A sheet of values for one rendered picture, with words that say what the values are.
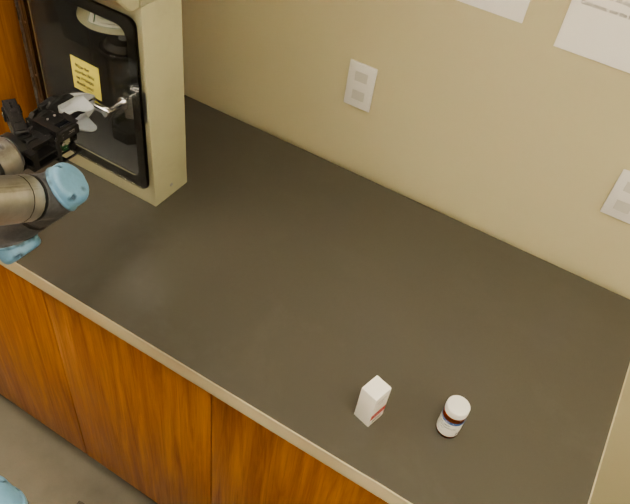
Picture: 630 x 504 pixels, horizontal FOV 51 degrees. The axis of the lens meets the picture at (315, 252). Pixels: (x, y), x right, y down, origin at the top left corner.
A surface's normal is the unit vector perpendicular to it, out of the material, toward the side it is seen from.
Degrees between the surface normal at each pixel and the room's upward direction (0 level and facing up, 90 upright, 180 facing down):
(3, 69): 90
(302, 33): 90
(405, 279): 0
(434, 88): 90
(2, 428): 0
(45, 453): 0
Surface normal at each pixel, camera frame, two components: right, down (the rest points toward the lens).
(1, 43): 0.85, 0.44
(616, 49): -0.51, 0.57
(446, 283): 0.11, -0.69
